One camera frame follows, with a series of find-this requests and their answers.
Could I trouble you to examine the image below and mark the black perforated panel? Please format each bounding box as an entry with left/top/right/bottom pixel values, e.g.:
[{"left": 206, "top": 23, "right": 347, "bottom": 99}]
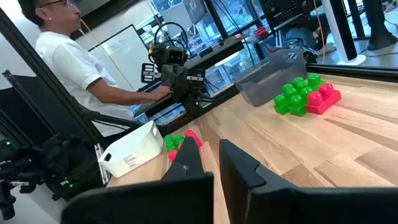
[{"left": 259, "top": 0, "right": 315, "bottom": 32}]

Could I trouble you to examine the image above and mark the clear grey plastic bin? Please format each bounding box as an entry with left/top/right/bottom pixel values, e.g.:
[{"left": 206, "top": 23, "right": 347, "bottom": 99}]
[{"left": 234, "top": 48, "right": 308, "bottom": 108}]

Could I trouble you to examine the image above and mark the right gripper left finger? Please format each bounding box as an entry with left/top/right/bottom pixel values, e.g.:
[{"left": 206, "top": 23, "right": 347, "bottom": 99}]
[{"left": 60, "top": 136, "right": 215, "bottom": 224}]

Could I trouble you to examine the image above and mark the red toy building block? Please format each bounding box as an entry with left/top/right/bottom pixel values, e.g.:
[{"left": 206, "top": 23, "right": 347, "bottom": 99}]
[
  {"left": 306, "top": 82, "right": 342, "bottom": 115},
  {"left": 167, "top": 149, "right": 179, "bottom": 164},
  {"left": 184, "top": 129, "right": 203, "bottom": 149}
]

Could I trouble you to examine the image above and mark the red flat object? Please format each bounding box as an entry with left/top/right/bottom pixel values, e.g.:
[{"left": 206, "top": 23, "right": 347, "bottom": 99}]
[{"left": 253, "top": 26, "right": 268, "bottom": 40}]

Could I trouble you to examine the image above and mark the black office chair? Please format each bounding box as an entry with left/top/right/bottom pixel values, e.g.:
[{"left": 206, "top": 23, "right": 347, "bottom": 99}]
[{"left": 1, "top": 70, "right": 147, "bottom": 147}]

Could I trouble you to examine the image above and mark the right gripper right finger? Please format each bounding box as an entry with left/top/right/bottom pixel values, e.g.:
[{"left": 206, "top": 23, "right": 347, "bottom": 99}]
[{"left": 220, "top": 139, "right": 398, "bottom": 224}]

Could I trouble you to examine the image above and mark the white plastic bin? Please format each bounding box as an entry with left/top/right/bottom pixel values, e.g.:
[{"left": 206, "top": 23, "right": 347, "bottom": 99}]
[{"left": 98, "top": 120, "right": 165, "bottom": 179}]

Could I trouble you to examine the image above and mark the yellow hanging cable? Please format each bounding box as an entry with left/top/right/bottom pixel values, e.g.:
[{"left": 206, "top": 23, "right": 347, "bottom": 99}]
[
  {"left": 79, "top": 17, "right": 127, "bottom": 93},
  {"left": 312, "top": 0, "right": 326, "bottom": 65}
]

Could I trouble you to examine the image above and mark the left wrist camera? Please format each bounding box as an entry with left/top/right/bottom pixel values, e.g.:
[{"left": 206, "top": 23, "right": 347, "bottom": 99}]
[{"left": 166, "top": 46, "right": 189, "bottom": 67}]

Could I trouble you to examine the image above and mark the whiteboard with black frame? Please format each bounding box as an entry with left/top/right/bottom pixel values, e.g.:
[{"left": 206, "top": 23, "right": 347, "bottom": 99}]
[{"left": 86, "top": 24, "right": 150, "bottom": 93}]

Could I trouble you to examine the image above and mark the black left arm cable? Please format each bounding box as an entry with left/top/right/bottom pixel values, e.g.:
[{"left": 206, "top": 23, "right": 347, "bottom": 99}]
[{"left": 153, "top": 21, "right": 190, "bottom": 52}]

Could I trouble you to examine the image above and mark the black aluminium table frame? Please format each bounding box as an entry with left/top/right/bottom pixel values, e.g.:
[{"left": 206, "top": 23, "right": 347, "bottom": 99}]
[{"left": 0, "top": 7, "right": 398, "bottom": 149}]

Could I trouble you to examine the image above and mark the black desk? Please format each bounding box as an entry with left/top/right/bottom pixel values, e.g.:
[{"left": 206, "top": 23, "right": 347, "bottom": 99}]
[{"left": 133, "top": 34, "right": 249, "bottom": 119}]

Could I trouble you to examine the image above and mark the white floor stand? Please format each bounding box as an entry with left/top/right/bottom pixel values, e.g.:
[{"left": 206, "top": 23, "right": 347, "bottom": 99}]
[{"left": 321, "top": 0, "right": 368, "bottom": 67}]

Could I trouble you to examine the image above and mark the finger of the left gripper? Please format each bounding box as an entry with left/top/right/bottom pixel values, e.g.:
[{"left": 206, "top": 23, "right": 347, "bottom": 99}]
[
  {"left": 160, "top": 64, "right": 175, "bottom": 94},
  {"left": 174, "top": 64, "right": 190, "bottom": 100}
]

